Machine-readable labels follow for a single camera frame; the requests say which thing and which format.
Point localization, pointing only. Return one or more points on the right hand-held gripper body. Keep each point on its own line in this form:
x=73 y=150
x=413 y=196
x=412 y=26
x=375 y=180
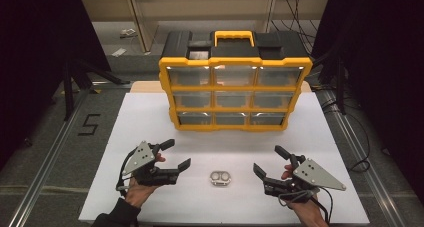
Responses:
x=315 y=175

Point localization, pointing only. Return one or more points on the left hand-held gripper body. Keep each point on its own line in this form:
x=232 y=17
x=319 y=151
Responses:
x=141 y=157

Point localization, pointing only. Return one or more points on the silver two-hole metal part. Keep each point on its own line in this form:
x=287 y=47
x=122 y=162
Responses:
x=220 y=178

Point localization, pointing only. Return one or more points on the transparent pull-out organizer drawer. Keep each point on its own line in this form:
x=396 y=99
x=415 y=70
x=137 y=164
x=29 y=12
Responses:
x=233 y=99

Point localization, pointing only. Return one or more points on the yellow black organizer cabinet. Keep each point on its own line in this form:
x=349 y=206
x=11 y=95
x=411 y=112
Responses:
x=233 y=61

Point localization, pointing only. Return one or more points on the person's right hand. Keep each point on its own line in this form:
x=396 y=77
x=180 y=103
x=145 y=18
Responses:
x=308 y=209

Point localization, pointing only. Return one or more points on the person's left hand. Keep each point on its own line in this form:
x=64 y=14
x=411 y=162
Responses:
x=140 y=193

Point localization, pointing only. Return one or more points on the white table board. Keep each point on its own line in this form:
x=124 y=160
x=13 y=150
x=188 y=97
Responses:
x=200 y=203

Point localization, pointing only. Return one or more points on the grid of clear drawers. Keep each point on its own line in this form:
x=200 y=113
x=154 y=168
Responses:
x=188 y=76

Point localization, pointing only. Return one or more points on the black metal stand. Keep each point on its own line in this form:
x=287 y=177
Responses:
x=68 y=93

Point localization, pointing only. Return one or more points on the white paper scrap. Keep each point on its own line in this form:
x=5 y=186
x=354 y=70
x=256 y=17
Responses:
x=119 y=52

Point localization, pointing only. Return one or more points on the small white floor object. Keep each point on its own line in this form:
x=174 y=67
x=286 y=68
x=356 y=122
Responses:
x=128 y=32

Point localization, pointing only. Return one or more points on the black curtain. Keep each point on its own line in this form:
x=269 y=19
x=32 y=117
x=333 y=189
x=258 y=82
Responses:
x=383 y=53
x=30 y=53

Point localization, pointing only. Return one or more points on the aluminium floor rail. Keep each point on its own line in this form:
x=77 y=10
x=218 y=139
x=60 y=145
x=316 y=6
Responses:
x=52 y=155
x=357 y=153

